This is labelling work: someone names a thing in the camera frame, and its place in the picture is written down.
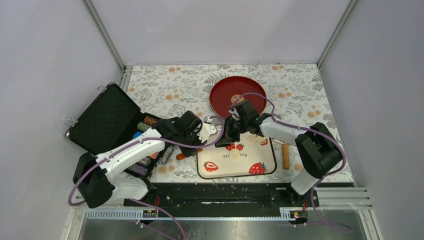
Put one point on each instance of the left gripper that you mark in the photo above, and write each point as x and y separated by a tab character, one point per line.
200	138

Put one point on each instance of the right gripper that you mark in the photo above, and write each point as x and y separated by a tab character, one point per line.
229	138

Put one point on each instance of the scraper with wooden handle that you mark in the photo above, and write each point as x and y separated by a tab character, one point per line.
188	153

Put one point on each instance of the red round lacquer tray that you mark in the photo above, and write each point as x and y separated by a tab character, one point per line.
225	92

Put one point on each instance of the strawberry print tray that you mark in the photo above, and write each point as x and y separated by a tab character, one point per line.
252	156

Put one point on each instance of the wooden dough roller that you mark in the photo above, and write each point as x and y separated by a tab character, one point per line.
284	153

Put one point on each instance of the metal ring cutter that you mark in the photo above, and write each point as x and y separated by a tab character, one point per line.
227	124

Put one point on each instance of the white dough ball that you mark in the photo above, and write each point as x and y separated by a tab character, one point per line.
255	138

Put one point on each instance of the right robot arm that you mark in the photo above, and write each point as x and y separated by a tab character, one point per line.
317	148

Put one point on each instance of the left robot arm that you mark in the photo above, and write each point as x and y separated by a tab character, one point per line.
96	178

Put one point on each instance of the blue poker chip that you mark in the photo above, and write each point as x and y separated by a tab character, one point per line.
137	134

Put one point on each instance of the floral tablecloth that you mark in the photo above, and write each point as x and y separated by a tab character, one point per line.
166	91

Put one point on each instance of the black poker chip case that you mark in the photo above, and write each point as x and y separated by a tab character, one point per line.
110	121

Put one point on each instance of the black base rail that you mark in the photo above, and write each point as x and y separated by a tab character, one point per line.
227	200

